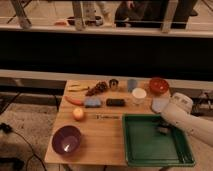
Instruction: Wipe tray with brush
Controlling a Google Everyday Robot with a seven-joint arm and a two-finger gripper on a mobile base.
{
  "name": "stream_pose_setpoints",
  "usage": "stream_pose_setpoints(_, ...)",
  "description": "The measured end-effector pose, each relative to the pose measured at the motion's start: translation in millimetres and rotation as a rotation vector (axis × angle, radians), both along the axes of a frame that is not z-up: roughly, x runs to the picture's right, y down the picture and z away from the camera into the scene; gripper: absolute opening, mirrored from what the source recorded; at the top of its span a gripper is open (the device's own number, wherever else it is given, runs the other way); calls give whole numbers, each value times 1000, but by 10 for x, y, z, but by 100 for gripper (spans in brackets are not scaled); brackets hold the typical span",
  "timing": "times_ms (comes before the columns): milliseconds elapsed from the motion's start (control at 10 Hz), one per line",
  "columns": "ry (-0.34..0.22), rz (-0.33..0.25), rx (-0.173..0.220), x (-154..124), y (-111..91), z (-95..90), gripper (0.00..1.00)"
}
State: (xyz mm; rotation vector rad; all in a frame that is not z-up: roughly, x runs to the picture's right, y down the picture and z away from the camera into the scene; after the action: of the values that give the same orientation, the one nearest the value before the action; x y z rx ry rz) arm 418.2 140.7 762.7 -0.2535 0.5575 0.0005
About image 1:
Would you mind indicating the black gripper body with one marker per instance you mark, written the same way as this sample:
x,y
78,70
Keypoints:
x,y
163,128

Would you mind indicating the green plastic tray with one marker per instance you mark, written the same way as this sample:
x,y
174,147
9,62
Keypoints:
x,y
146,146

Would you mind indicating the purple bowl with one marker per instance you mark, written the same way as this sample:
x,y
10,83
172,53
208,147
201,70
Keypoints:
x,y
66,140

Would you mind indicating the red bowl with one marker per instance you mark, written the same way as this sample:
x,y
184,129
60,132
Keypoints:
x,y
158,85

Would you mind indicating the orange carrot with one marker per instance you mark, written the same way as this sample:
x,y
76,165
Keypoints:
x,y
74,101

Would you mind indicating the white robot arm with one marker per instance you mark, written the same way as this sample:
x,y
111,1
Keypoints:
x,y
177,112

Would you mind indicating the light blue cup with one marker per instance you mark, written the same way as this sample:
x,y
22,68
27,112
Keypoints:
x,y
131,84

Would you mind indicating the dark grape bunch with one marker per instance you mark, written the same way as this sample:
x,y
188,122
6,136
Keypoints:
x,y
100,87

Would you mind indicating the black rectangular block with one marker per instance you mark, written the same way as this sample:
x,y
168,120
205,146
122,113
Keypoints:
x,y
115,102

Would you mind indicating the white cup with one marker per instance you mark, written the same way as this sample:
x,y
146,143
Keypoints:
x,y
138,95

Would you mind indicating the small metal cup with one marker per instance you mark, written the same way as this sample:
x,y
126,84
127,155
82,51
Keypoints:
x,y
113,84

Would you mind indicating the yellow banana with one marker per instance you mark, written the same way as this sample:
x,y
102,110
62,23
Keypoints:
x,y
77,87

